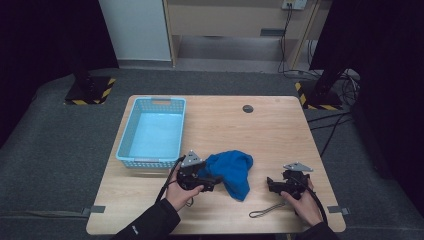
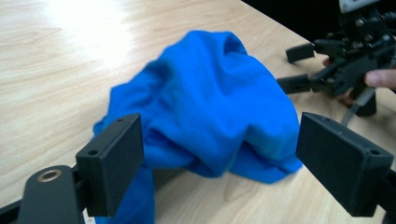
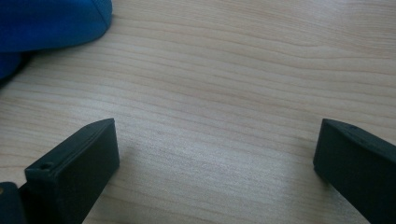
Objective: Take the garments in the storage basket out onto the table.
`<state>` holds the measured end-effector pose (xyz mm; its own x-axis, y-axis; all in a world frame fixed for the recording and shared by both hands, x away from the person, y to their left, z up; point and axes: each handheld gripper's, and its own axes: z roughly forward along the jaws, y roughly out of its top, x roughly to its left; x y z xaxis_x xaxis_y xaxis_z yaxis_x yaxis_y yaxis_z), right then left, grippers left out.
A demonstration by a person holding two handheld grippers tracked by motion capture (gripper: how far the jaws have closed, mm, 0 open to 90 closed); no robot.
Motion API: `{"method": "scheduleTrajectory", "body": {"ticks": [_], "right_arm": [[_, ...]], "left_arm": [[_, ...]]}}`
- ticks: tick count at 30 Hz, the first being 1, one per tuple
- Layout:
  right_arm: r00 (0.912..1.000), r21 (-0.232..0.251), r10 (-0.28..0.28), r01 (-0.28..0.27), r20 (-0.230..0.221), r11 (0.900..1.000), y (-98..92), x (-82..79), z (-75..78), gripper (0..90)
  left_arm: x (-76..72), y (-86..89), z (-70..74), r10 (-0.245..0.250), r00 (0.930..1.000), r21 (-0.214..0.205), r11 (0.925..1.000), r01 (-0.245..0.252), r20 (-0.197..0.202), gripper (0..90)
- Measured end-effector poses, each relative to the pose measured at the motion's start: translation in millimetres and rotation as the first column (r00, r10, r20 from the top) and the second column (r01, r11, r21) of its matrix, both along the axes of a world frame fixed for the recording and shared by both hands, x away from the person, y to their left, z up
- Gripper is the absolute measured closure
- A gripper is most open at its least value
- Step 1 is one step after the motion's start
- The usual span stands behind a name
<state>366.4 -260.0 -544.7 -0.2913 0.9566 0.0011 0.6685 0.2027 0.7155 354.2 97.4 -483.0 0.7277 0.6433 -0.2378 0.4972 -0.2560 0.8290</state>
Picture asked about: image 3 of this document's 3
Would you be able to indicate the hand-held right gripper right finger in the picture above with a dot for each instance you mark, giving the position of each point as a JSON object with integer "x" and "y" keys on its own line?
{"x": 358, "y": 168}

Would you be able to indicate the blue cloth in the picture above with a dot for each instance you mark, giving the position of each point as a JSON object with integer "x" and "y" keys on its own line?
{"x": 46, "y": 25}

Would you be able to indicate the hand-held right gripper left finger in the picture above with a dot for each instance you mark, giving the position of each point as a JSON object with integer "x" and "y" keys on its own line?
{"x": 71, "y": 174}

